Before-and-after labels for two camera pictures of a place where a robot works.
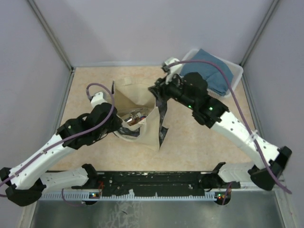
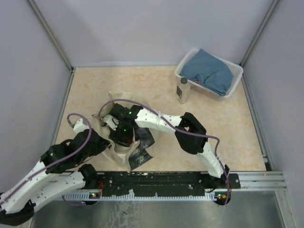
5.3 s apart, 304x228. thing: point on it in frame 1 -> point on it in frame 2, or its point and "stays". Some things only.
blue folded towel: (216, 80) stays
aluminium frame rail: (54, 41) stays
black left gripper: (117, 125) -> (102, 143)
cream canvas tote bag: (130, 91) -> (118, 154)
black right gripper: (160, 89) -> (117, 137)
